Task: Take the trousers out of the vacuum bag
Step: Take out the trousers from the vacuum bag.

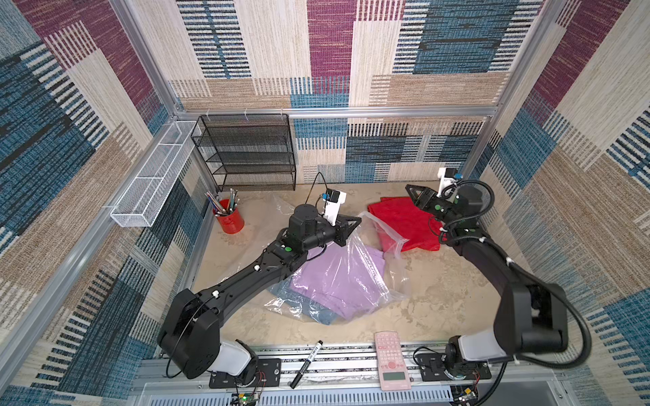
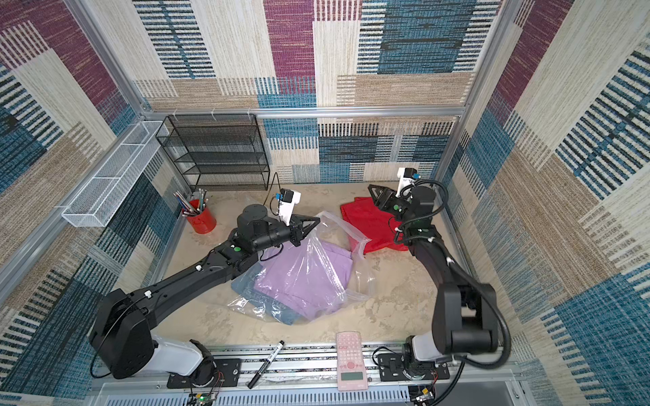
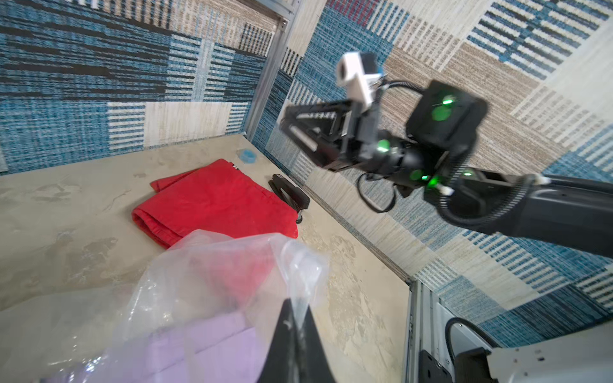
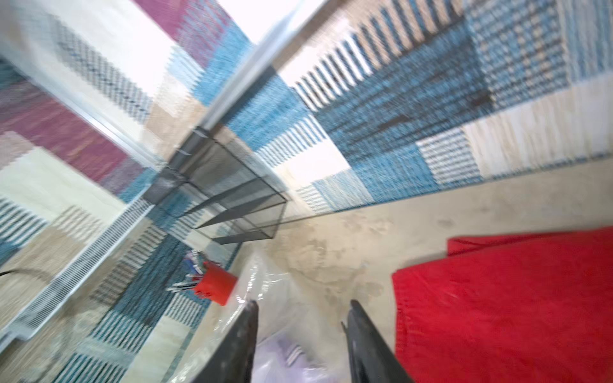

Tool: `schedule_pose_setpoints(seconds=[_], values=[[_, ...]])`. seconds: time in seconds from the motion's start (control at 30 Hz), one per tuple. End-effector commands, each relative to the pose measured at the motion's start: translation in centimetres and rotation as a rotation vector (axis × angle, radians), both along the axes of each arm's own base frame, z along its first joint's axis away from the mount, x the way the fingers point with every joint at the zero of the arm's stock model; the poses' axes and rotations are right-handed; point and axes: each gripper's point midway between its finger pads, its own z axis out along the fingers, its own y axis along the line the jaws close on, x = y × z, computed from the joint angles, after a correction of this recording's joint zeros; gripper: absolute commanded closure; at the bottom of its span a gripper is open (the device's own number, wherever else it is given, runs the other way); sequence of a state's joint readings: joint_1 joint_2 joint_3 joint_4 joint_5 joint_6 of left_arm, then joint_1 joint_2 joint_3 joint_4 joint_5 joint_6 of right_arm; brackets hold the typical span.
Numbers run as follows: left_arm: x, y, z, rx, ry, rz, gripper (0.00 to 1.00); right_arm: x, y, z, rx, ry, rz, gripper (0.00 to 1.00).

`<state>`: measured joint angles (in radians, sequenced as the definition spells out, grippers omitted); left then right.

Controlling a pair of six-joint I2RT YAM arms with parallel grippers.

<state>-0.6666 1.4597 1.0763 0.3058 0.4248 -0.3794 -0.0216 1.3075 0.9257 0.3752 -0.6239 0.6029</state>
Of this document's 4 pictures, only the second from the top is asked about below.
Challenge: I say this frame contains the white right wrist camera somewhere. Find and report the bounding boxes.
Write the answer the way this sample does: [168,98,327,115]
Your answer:
[396,167,421,197]

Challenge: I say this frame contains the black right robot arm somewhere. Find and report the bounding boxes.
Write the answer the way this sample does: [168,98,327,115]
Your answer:
[368,179,512,374]

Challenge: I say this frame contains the grey-blue folded trousers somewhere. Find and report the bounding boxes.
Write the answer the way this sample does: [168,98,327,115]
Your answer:
[228,264,305,326]

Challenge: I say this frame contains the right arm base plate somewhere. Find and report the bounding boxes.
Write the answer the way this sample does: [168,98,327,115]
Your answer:
[374,353,451,382]

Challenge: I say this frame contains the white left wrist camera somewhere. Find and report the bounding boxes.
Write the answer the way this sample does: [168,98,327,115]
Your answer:
[276,189,301,226]

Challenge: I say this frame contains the white wire mesh basket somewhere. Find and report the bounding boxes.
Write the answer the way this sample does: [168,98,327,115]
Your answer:
[62,121,163,228]

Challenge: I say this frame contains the red trousers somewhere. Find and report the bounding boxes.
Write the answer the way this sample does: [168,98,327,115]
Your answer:
[340,197,408,255]

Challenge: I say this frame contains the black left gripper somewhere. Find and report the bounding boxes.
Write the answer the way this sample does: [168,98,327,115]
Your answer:
[252,216,323,256]

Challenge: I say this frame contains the clear plastic vacuum bag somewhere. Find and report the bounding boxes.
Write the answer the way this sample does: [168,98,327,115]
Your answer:
[226,211,376,325]

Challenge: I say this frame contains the black wire mesh shelf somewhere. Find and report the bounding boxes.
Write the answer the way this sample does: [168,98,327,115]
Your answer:
[156,113,270,192]

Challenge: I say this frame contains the lilac trousers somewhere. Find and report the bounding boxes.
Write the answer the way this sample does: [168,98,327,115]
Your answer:
[254,240,353,321]

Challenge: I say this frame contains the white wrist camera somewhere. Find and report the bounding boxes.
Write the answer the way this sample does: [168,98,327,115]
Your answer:
[276,189,301,226]
[396,167,421,197]

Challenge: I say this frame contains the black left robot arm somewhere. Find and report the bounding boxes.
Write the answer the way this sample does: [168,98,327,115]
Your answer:
[89,204,320,387]

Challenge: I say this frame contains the red pen cup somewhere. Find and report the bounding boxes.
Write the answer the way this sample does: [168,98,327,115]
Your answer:
[186,206,217,234]

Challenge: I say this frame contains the pink calculator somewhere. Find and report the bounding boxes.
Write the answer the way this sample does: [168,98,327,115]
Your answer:
[336,331,369,392]

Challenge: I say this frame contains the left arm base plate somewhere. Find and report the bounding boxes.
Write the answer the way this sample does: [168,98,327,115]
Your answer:
[166,359,242,391]

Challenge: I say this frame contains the black marker pen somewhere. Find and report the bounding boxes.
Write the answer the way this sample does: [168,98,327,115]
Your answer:
[246,340,285,389]

